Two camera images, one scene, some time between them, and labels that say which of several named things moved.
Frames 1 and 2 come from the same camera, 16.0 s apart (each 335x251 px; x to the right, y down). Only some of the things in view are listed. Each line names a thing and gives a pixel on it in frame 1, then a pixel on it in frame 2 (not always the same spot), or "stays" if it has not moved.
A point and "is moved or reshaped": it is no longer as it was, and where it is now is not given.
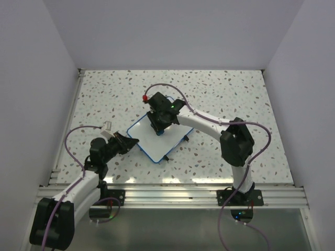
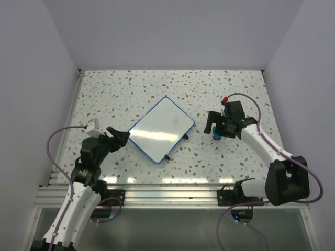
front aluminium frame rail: [282, 197] stays
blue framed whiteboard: [157, 147] stays
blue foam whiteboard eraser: [160, 132] is moved or reshaped
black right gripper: [157, 125] -> [214, 116]
